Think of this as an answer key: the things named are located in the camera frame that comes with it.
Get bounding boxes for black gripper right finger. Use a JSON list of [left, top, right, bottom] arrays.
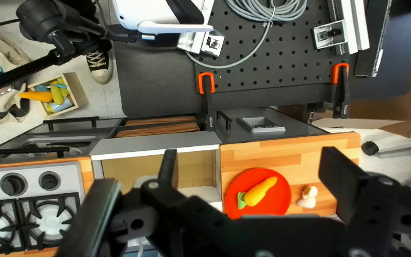
[[318, 148, 382, 225]]

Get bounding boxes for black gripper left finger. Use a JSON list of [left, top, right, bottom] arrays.
[[56, 179, 120, 257]]

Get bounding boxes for orange carrot toy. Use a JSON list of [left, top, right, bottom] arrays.
[[237, 178, 278, 211]]

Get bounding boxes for beige mushroom toy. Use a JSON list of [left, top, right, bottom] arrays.
[[297, 186, 318, 209]]

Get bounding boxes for toy gas stove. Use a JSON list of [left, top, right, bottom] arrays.
[[0, 163, 84, 255]]

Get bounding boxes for red plate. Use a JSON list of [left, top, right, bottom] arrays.
[[223, 168, 291, 221]]

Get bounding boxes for white toy sink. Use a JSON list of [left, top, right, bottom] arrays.
[[90, 132, 221, 203]]

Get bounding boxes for wooden toy box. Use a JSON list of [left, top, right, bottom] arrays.
[[23, 73, 87, 118]]

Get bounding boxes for orange black clamp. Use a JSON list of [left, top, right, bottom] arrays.
[[197, 72, 215, 131], [331, 63, 350, 119]]

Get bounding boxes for black pegboard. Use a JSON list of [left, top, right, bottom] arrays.
[[204, 0, 371, 93]]

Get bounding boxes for black white sneaker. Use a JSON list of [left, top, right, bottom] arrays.
[[86, 42, 113, 85]]

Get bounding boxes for grey coiled cable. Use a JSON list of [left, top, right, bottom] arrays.
[[184, 0, 310, 72]]

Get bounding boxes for black camera tripod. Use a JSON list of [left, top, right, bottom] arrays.
[[0, 0, 108, 89]]

